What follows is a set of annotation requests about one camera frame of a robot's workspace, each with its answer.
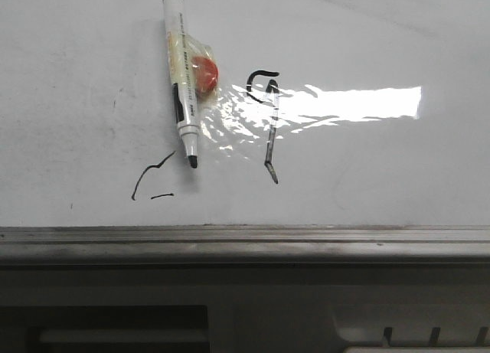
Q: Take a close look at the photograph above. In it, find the white whiteboard marker pen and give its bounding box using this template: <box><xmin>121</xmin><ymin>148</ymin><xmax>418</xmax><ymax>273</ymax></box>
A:
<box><xmin>162</xmin><ymin>0</ymin><xmax>199</xmax><ymax>168</ymax></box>

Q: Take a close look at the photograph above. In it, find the red round magnet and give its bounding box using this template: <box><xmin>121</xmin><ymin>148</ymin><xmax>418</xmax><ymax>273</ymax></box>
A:
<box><xmin>191</xmin><ymin>56</ymin><xmax>219</xmax><ymax>98</ymax></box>

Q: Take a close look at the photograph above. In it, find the white whiteboard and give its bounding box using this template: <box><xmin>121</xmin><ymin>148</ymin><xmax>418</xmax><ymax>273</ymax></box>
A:
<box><xmin>1</xmin><ymin>0</ymin><xmax>489</xmax><ymax>227</ymax></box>

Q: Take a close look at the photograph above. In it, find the white plastic tray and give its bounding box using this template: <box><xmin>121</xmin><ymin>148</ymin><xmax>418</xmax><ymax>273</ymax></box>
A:
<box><xmin>1</xmin><ymin>265</ymin><xmax>489</xmax><ymax>352</ymax></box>

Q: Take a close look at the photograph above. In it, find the grey metal whiteboard frame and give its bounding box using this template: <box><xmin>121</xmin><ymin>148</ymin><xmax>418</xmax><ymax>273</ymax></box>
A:
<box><xmin>1</xmin><ymin>225</ymin><xmax>489</xmax><ymax>267</ymax></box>

